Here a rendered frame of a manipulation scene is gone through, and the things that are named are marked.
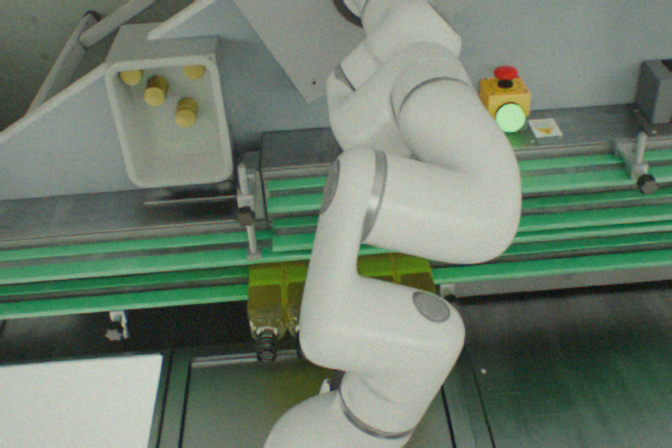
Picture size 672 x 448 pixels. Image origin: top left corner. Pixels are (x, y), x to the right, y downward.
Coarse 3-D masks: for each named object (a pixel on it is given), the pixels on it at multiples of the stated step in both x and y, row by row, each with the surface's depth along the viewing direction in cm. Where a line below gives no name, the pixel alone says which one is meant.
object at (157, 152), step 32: (128, 64) 118; (160, 64) 119; (192, 64) 119; (128, 96) 127; (192, 96) 130; (128, 128) 127; (160, 128) 133; (192, 128) 133; (224, 128) 126; (128, 160) 128; (160, 160) 135; (192, 160) 135; (224, 160) 133
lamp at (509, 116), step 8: (504, 104) 127; (512, 104) 127; (496, 112) 128; (504, 112) 126; (512, 112) 126; (520, 112) 126; (496, 120) 128; (504, 120) 126; (512, 120) 126; (520, 120) 126; (504, 128) 127; (512, 128) 127
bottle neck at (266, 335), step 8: (264, 328) 116; (272, 328) 117; (264, 336) 115; (272, 336) 115; (264, 344) 114; (272, 344) 114; (264, 352) 115; (272, 352) 113; (264, 360) 114; (272, 360) 114
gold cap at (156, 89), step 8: (152, 80) 126; (160, 80) 126; (152, 88) 124; (160, 88) 124; (168, 88) 128; (144, 96) 125; (152, 96) 125; (160, 96) 125; (152, 104) 125; (160, 104) 125
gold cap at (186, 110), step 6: (180, 102) 129; (186, 102) 128; (192, 102) 129; (180, 108) 127; (186, 108) 127; (192, 108) 128; (180, 114) 127; (186, 114) 127; (192, 114) 127; (180, 120) 127; (186, 120) 127; (192, 120) 127; (180, 126) 128; (186, 126) 128
